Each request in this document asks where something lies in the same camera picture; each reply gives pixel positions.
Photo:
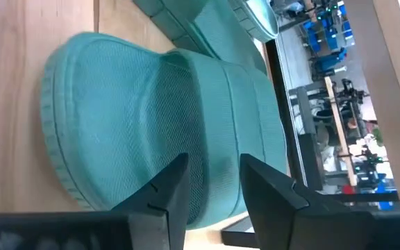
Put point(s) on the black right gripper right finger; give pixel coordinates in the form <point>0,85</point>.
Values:
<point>273,201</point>

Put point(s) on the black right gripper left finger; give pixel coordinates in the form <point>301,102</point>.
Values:
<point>165,194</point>

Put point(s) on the blue storage bins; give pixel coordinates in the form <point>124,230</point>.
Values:
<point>328,41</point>

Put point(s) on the wooden background workbench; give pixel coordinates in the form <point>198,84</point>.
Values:
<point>340,132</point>

